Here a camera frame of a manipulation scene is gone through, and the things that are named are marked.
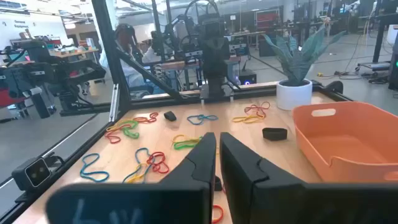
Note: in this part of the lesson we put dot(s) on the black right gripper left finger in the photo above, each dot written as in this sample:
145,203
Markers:
192,174

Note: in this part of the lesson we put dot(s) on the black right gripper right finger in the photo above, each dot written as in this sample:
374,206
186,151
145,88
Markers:
248,186

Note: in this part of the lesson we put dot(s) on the small black block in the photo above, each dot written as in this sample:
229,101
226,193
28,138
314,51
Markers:
170,116

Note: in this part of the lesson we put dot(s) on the green rubber band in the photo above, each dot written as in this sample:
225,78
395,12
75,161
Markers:
130,134
183,146

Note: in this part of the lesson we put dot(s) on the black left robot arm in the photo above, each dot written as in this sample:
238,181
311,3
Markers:
214,88

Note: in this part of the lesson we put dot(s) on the background black robot arm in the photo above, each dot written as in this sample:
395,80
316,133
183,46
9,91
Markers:
46,71

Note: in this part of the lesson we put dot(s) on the orange plastic bin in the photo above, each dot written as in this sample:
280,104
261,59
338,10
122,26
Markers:
342,149

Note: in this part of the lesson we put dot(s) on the black computer box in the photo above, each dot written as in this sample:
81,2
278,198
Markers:
247,76

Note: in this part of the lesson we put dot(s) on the snake plant in white pot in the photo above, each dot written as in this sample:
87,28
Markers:
293,96

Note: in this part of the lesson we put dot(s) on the person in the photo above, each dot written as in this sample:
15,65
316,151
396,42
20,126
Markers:
126,35

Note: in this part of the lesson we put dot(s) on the small black table camera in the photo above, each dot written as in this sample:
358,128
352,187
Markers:
32,172

